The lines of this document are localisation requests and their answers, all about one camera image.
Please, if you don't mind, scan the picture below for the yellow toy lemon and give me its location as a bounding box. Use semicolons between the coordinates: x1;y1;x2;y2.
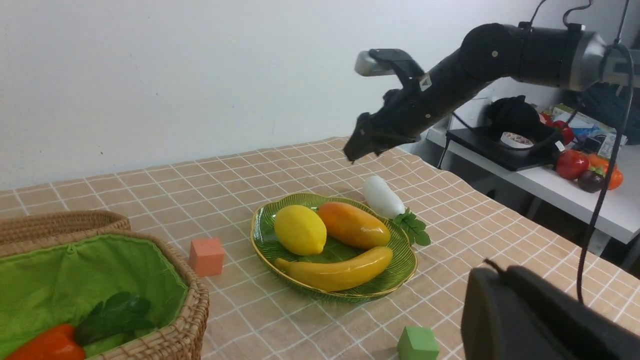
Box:
274;205;327;256

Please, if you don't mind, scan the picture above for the dark purple toy fruit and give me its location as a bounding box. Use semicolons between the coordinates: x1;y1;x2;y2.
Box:
577;166;605;194

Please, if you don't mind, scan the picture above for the green foam cube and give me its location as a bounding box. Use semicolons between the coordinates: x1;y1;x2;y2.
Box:
397;326;440;360

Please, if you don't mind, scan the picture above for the orange foam cube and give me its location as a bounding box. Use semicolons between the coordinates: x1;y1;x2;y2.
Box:
189;237;226;278

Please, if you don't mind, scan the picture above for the black right camera cable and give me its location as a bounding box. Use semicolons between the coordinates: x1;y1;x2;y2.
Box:
576;0;636;305

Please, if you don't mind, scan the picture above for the yellow toy banana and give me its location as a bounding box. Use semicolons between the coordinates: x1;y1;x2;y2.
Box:
274;246;394;292

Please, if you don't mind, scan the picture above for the orange toy carrot with leaves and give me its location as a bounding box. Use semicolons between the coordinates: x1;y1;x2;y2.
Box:
6;291;155;360

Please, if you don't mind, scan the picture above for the green glass leaf plate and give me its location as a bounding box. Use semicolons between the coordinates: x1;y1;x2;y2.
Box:
250;193;418;304

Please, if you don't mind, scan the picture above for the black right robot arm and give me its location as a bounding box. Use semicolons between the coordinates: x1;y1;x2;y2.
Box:
343;22;639;360

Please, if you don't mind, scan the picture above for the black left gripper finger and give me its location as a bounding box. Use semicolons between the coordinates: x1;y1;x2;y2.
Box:
461;259;640;360

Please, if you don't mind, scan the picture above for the black cloth bundle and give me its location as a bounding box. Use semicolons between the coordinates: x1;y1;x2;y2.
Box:
483;95;561;143

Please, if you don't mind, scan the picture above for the checkered beige tablecloth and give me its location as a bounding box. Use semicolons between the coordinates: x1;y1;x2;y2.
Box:
1;137;639;360

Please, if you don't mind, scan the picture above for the orange toy fruit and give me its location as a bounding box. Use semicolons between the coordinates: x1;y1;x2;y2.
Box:
587;153;624;191

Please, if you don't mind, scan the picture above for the colourful boxes pile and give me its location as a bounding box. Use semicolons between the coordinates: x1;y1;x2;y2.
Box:
538;104;617;160

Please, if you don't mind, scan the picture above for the green toy bell pepper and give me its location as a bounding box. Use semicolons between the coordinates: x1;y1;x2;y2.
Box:
83;326;158;359

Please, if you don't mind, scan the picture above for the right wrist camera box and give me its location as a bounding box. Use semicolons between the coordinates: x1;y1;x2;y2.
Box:
354;48;425;87

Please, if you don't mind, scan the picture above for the black tray on table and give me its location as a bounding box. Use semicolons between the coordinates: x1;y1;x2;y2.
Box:
445;126;561;172

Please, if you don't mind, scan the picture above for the woven wicker basket green lining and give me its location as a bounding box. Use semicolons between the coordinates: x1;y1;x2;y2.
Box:
1;230;210;360

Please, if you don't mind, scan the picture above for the tape roll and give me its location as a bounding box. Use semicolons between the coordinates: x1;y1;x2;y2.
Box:
500;131;534;150

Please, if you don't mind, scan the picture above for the orange yellow toy mango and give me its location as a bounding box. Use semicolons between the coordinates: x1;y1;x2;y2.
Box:
316;202;391;250

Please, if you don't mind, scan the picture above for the white side table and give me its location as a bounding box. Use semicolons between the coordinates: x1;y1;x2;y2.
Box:
425;120;639;273

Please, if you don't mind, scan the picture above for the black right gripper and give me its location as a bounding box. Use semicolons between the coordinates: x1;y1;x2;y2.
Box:
343;51;493;164

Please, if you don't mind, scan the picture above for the white toy radish with leaves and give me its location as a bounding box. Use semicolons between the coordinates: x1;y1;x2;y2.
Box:
362;175;431;247

